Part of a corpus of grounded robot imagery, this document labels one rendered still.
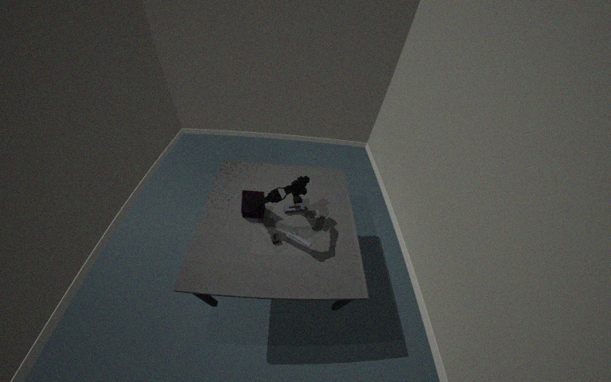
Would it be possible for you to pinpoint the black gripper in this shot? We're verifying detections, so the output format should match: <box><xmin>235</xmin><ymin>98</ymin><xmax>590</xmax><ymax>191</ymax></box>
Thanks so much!
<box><xmin>292</xmin><ymin>188</ymin><xmax>302</xmax><ymax>204</ymax></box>

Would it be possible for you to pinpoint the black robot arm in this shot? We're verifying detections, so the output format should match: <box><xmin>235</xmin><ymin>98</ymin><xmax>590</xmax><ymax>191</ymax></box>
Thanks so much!
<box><xmin>246</xmin><ymin>176</ymin><xmax>309</xmax><ymax>212</ymax></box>

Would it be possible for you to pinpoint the grey flat bar with forked end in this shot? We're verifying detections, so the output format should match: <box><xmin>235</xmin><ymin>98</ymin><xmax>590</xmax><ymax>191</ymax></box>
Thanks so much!
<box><xmin>289</xmin><ymin>232</ymin><xmax>311</xmax><ymax>247</ymax></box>

